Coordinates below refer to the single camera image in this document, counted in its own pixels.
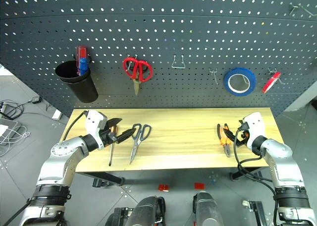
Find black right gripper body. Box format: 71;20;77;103
237;130;249;148

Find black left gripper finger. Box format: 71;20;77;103
115;128;137;144
106;117;123;129

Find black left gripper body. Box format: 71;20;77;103
99;122;119;148

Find dark grey metal pegboard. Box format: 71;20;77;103
0;0;317;117

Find black plastic cup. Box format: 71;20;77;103
54;59;99;104

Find blue tape roll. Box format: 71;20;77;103
223;67;257;96

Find small metal double hook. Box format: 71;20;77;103
209;67;218;84

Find red tape roll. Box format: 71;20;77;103
262;71;282;94

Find metal double peg hook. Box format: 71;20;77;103
126;53;138;70

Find dark rounded robot leg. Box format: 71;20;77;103
192;190;219;226
106;195;166;226

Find red utility knife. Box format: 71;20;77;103
75;46;89;75

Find white flat device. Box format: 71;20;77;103
0;118;18;144

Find long metal peg hook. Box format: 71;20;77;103
289;3;317;18

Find orange handled pliers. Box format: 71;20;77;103
216;123;232;158

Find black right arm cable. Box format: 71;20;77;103
232;120;277;197

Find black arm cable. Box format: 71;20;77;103
232;120;277;197
61;110;89;141

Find orange black handled screwdriver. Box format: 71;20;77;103
108;126;118;167

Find grey handled scissors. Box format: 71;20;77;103
128;123;152;165

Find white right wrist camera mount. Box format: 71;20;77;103
241;112;267;152

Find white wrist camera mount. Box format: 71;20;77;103
85;110;108;150
241;112;267;152

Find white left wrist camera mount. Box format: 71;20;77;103
85;110;108;150

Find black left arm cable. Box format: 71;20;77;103
61;110;89;141

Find red handled scissors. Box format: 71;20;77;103
122;56;154;96

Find grey metal floor bracket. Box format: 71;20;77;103
241;198;267;226

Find metal wire loop hook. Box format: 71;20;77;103
171;54;186;69

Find white floor cables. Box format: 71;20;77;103
0;123;31;158

